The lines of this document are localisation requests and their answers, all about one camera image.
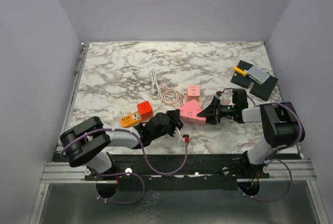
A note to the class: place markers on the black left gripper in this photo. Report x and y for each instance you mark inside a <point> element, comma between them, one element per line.
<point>175,120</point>

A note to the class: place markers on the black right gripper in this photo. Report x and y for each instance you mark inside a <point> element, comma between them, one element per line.
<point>212,113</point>

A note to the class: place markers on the pink triangular power strip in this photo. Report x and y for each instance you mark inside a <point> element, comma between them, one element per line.
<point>189,112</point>

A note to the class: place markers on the pink cube socket adapter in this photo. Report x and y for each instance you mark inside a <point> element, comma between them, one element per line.
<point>193,92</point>

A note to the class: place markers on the orange power strip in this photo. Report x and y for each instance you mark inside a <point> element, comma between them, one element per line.
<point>131,120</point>

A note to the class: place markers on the round pink power strip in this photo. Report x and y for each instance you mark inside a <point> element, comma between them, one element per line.
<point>199,100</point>

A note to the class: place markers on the red cube socket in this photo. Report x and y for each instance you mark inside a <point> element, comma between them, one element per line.
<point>145,110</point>

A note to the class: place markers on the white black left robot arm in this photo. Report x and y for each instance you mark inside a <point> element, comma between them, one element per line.
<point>83,144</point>

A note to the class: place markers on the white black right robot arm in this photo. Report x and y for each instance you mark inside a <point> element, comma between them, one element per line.
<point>281,126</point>

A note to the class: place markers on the black flat box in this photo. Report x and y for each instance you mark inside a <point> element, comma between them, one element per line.
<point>264,90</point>

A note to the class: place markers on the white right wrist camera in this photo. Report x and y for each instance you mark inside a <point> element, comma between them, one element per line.
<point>225,97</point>

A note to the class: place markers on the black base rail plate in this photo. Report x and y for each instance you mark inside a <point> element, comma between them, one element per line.
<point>200,172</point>

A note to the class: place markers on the white grey network switch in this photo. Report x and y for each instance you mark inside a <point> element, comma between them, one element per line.
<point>258,75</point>

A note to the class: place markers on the aluminium frame rail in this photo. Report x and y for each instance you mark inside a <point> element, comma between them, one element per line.
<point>113,78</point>

